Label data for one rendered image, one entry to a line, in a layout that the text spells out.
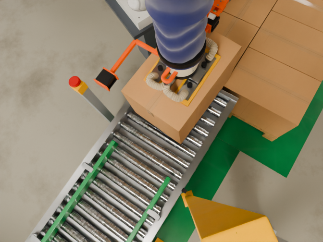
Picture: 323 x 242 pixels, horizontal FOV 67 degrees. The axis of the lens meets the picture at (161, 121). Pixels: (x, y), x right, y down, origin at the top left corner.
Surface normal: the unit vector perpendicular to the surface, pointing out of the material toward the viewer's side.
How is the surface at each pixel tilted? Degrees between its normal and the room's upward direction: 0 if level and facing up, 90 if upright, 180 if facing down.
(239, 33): 0
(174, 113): 1
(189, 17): 70
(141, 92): 1
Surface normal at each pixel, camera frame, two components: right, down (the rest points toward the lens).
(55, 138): -0.09, -0.29
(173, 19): -0.25, 0.74
